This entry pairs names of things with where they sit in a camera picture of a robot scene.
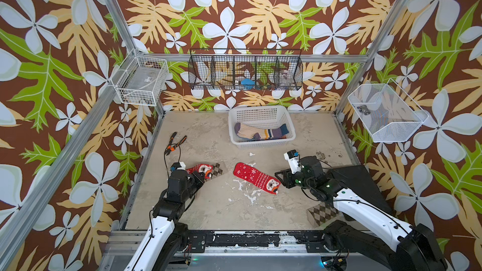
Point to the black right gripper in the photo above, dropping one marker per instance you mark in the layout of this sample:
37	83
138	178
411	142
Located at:
286	179

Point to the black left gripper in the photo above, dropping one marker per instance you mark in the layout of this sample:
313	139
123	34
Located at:
199	180

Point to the red christmas sock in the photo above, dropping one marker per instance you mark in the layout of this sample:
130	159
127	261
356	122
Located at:
260	180
205	169

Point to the beige purple striped sock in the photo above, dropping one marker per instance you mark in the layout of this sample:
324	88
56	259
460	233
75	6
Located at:
258	134

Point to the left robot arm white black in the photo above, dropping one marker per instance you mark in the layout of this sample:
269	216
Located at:
166	235

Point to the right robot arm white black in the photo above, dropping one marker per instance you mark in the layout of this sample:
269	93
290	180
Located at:
391	242

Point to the beige brown argyle sock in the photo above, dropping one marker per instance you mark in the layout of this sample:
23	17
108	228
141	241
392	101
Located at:
216	171

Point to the orange black cutting pliers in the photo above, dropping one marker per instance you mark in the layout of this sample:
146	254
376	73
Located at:
172	145

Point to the white plastic laundry basket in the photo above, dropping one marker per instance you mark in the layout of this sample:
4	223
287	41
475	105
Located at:
268	119

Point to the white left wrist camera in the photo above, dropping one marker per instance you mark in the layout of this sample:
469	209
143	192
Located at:
178	166

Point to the black metal base rail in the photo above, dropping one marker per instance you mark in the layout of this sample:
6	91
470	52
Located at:
311	241

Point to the black wire wall basket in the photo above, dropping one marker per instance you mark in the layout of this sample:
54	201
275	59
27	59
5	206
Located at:
245	69

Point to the white wire wall basket left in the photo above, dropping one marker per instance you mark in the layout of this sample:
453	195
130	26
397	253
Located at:
139	79

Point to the white mesh wall basket right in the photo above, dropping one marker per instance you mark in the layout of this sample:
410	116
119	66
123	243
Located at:
387	111

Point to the aluminium frame post left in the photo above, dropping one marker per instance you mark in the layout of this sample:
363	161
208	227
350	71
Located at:
107	96

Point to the aluminium frame post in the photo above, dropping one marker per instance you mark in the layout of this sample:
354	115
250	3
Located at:
388	24
107	96

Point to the aluminium frame post right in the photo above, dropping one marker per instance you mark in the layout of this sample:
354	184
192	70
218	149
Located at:
388	24

